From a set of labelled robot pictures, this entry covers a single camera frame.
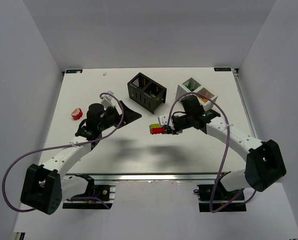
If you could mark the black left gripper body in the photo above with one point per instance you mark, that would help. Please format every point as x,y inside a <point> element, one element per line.
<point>119,113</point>

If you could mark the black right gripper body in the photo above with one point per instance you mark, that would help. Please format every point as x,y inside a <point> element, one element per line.
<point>173,125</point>

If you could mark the red lego with lime top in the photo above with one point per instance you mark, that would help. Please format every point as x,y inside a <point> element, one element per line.
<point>156,128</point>

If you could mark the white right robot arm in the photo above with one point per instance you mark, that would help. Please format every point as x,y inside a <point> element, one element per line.
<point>264,164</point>

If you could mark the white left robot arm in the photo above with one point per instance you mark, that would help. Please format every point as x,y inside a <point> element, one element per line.
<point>45,185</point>

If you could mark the red flower lego piece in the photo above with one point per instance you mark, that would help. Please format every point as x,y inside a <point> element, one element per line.
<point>77,114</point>

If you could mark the black two-slot container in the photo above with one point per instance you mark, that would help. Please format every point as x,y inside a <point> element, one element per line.
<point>146,92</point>

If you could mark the white two-slot container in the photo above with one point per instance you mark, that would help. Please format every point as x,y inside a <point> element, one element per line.
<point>192,85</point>

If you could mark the blue label sticker right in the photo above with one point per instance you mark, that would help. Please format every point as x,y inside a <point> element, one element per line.
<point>222,69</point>

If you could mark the blue label sticker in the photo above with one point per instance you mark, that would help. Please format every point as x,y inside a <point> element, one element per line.
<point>73,71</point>
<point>222,69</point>

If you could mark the blue label sticker left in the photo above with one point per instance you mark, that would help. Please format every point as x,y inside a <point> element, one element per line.
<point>73,71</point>

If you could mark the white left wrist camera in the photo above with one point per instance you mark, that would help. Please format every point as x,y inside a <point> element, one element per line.
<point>106,100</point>

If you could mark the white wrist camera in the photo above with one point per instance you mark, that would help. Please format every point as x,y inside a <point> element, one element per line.
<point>106,100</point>
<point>164,120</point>

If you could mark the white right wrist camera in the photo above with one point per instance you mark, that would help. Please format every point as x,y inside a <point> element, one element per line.
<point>164,120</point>

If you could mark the aluminium table edge rail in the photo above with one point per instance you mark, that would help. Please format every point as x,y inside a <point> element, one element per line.
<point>154,177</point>

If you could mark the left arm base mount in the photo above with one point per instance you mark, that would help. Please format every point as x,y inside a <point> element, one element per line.
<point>84,192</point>

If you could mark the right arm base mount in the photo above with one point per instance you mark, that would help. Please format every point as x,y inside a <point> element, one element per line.
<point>203,191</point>

